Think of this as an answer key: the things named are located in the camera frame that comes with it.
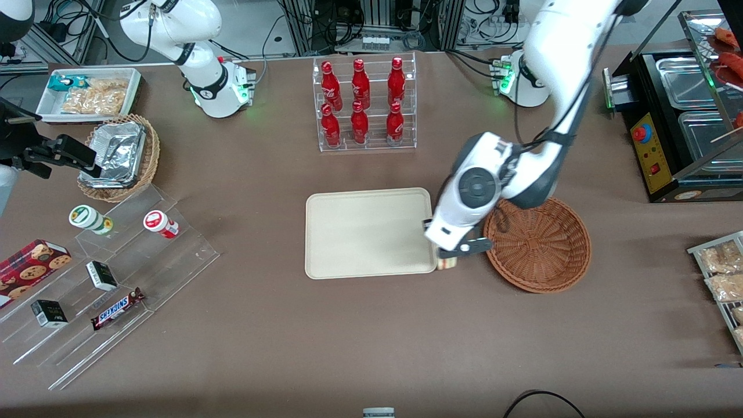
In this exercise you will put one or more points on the clear acrylic stepped stand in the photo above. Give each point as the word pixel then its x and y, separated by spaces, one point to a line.
pixel 145 267

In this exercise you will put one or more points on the snickers chocolate bar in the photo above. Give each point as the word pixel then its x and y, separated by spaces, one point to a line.
pixel 116 309

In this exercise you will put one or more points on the white power strip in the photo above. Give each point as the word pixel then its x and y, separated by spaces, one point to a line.
pixel 375 42

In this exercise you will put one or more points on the clear bag of pastries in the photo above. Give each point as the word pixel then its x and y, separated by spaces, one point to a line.
pixel 720 258
pixel 727 287

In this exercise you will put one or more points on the brown wicker basket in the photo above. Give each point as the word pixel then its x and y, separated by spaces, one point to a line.
pixel 540 247

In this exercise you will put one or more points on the light wicker basket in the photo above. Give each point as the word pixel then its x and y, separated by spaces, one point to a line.
pixel 150 157

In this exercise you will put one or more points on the small black box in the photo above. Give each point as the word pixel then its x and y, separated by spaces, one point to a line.
pixel 102 276
pixel 49 314

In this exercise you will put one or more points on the clear acrylic bottle rack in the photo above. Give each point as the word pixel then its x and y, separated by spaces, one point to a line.
pixel 406 125

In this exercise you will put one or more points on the white rectangular snack bin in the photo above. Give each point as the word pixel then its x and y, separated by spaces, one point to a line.
pixel 49 104

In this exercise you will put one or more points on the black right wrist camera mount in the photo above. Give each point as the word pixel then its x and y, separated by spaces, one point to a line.
pixel 16 139

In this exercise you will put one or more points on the tray of packaged snacks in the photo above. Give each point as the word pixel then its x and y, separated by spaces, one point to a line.
pixel 725 316

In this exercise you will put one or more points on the red cola bottle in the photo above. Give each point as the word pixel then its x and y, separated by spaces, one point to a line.
pixel 395 126
pixel 396 84
pixel 359 126
pixel 331 129
pixel 360 86
pixel 331 87

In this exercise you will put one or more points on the beige plastic tray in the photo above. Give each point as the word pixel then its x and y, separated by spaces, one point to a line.
pixel 371 233

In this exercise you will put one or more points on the red lid cup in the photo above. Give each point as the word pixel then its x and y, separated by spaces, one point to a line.
pixel 158 223

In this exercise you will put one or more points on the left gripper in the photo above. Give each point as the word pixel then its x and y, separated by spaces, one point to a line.
pixel 426 222

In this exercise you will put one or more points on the triangular sandwich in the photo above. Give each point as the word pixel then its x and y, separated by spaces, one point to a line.
pixel 447 265

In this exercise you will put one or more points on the teal snack packet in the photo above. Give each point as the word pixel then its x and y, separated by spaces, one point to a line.
pixel 61 82

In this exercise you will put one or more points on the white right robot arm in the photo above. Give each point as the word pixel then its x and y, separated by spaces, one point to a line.
pixel 203 81

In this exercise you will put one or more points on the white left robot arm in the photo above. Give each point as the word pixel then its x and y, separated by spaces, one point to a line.
pixel 569 52

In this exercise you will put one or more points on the clear bag of chips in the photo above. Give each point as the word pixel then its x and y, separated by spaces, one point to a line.
pixel 110 85
pixel 93 103

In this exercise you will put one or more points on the green lid cup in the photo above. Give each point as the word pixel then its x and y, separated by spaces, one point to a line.
pixel 87 217

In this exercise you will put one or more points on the aluminium foil container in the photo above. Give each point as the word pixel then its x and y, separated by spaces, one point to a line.
pixel 119 151

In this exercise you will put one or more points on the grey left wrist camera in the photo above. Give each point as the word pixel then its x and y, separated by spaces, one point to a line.
pixel 467 248

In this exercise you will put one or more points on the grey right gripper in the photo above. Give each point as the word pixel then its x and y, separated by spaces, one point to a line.
pixel 16 139

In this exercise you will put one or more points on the red cookie box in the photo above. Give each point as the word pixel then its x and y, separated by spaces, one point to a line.
pixel 29 270

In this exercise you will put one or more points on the small white grey device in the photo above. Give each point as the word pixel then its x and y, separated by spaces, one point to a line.
pixel 378 413

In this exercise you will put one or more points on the aluminium equipment frame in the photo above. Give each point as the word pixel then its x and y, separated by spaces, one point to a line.
pixel 302 26

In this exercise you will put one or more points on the black food warmer machine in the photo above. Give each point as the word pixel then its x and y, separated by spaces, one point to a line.
pixel 647 159

